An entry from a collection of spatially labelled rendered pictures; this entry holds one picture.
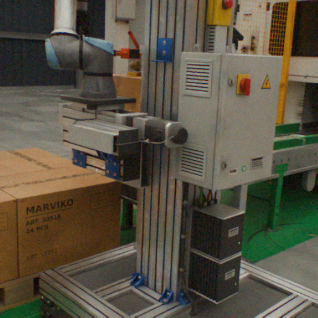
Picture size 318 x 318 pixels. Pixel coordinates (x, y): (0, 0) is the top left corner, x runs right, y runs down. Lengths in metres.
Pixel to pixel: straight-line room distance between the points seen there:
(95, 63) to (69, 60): 0.10
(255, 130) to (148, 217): 0.59
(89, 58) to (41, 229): 0.91
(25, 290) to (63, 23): 1.28
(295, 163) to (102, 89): 2.00
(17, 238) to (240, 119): 1.21
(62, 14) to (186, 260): 1.10
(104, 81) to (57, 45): 0.23
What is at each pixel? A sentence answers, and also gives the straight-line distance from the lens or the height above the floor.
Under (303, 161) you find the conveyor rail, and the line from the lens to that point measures 3.60.
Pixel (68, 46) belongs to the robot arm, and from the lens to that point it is 1.88.
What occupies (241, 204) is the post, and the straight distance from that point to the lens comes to 2.77.
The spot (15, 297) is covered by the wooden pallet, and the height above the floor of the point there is 0.05.
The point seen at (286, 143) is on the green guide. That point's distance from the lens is 3.57.
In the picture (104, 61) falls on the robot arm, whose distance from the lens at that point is 1.86.
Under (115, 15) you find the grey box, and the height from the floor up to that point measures 1.49.
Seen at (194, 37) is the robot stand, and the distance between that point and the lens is 1.73.
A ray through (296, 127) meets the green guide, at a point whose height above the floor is 0.60.
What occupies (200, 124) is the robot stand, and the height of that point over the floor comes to 0.99.
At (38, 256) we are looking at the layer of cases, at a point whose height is 0.23.
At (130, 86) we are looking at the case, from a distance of 2.58.
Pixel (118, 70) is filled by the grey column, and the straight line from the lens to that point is 3.82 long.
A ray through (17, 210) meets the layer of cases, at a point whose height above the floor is 0.49.
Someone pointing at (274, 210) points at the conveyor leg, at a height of 0.15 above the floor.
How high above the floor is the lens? 1.22
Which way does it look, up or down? 13 degrees down
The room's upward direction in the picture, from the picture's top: 3 degrees clockwise
